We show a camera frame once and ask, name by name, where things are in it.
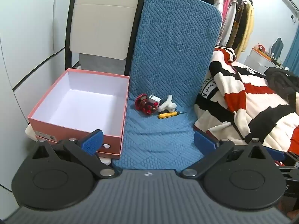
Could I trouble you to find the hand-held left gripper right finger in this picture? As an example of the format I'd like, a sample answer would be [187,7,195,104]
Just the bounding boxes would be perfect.
[181,129,269,178]

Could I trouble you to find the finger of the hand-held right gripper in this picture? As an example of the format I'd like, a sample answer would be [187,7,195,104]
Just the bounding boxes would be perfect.
[264,146,287,160]

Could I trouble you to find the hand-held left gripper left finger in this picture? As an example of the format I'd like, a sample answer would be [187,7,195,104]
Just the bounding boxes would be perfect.
[31,129,116,178]

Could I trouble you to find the pink cardboard box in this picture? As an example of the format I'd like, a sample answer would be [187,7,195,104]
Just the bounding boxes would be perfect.
[27,68,130,156]

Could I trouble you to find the yellow handle screwdriver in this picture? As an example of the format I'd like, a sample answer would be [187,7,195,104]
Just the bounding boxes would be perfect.
[158,111,188,119]

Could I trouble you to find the white plug charger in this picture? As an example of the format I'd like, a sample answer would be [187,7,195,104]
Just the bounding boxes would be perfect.
[149,95,161,109]

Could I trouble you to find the red black white striped blanket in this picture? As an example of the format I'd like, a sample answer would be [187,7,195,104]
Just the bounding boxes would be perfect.
[194,47,299,167]

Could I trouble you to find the red toy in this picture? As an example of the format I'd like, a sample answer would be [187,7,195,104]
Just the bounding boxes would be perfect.
[135,94,157,115]

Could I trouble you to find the black garment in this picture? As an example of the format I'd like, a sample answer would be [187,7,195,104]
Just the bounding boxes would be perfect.
[265,67,299,113]

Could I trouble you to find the white dresser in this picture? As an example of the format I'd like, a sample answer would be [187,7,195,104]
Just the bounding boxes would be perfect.
[244,48,284,75]

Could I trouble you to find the blue quilted cushion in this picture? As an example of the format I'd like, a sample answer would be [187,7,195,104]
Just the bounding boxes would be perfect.
[112,0,222,170]

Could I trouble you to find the dark grey chair back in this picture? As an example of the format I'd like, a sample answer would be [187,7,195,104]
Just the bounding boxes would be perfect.
[272,38,284,59]

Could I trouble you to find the blue curtain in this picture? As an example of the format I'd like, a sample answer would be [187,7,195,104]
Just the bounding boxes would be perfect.
[283,21,299,71]

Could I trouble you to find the row of hanging clothes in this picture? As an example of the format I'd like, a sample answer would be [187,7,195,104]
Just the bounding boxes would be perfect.
[144,0,255,55]

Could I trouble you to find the white wardrobe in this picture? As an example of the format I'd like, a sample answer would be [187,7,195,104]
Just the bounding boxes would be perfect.
[0,0,82,192]

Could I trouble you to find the white chair with black frame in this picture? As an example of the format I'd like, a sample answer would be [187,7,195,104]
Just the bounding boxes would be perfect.
[24,0,145,167]

